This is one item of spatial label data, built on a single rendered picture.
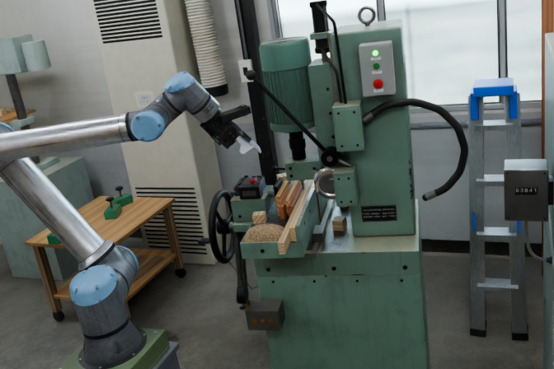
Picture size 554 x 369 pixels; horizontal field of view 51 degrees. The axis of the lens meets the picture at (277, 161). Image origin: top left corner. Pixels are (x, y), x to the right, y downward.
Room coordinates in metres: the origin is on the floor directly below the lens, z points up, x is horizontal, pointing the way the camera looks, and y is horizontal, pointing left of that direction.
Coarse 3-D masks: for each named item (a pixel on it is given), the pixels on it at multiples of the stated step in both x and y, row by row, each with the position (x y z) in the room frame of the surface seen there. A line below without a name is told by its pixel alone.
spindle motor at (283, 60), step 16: (272, 48) 1.95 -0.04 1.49; (288, 48) 1.94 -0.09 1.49; (304, 48) 1.97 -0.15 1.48; (272, 64) 1.96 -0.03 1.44; (288, 64) 1.94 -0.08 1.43; (304, 64) 1.96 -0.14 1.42; (272, 80) 1.97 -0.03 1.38; (288, 80) 1.94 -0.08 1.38; (304, 80) 1.96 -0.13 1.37; (288, 96) 1.95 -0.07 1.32; (304, 96) 1.96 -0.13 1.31; (272, 112) 1.98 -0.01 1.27; (304, 112) 1.95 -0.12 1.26; (272, 128) 2.00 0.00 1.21; (288, 128) 1.95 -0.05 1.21
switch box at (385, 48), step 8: (360, 48) 1.79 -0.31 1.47; (368, 48) 1.78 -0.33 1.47; (376, 48) 1.78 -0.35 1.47; (384, 48) 1.77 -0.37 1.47; (360, 56) 1.79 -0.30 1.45; (368, 56) 1.79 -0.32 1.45; (376, 56) 1.78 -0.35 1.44; (384, 56) 1.77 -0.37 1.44; (392, 56) 1.79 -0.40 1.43; (360, 64) 1.79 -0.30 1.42; (368, 64) 1.79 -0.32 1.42; (384, 64) 1.77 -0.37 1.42; (392, 64) 1.77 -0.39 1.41; (368, 72) 1.79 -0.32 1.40; (384, 72) 1.77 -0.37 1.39; (392, 72) 1.77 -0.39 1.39; (368, 80) 1.79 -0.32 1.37; (384, 80) 1.77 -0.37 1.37; (392, 80) 1.77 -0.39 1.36; (368, 88) 1.79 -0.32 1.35; (376, 88) 1.78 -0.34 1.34; (384, 88) 1.77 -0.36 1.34; (392, 88) 1.77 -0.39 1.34
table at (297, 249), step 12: (276, 216) 1.93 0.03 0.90; (288, 216) 1.92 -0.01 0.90; (312, 216) 1.91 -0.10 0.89; (240, 228) 1.98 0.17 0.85; (312, 228) 1.89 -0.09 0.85; (252, 252) 1.75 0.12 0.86; (264, 252) 1.73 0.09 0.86; (276, 252) 1.72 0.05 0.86; (288, 252) 1.71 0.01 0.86; (300, 252) 1.70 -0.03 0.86
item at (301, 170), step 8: (288, 160) 2.04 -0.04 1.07; (304, 160) 2.01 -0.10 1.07; (312, 160) 2.00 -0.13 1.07; (288, 168) 2.01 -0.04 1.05; (296, 168) 2.00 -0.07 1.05; (304, 168) 1.99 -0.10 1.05; (288, 176) 2.01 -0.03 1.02; (296, 176) 2.00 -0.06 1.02; (304, 176) 1.99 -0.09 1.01; (312, 176) 1.98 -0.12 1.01
